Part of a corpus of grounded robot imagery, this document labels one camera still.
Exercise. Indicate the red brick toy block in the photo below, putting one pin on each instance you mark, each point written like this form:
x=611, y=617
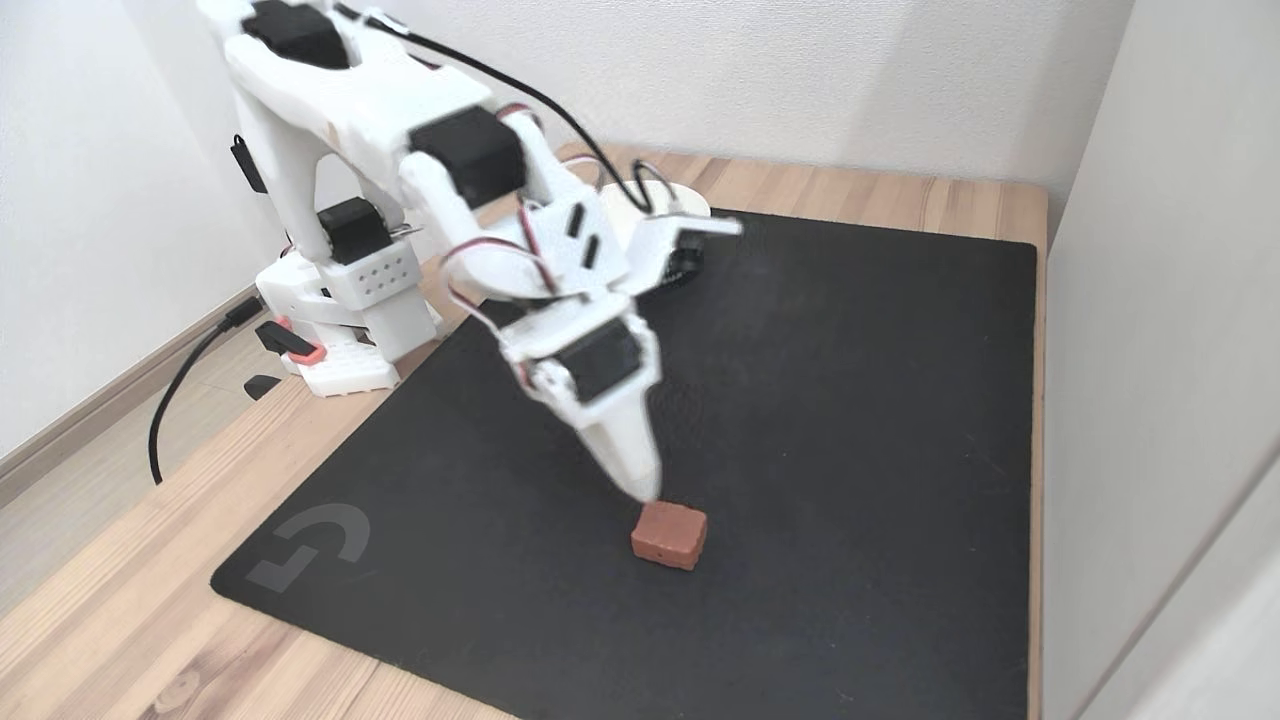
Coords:
x=668, y=535

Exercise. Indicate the white plate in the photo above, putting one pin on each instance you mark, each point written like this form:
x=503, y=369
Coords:
x=690, y=200

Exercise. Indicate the black desk mat grey logo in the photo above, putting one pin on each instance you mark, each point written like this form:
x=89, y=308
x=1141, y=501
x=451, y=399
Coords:
x=850, y=400

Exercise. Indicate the black orange table clamp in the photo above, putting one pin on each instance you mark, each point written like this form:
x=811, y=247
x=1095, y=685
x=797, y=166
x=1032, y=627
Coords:
x=290, y=340

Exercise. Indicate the black clamp foot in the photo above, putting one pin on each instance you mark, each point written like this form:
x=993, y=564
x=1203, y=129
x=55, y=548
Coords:
x=262, y=387

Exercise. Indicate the black power adapter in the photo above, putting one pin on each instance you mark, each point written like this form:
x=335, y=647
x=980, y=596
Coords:
x=247, y=162

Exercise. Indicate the wooden baseboard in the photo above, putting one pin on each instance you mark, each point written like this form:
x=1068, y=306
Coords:
x=90, y=415

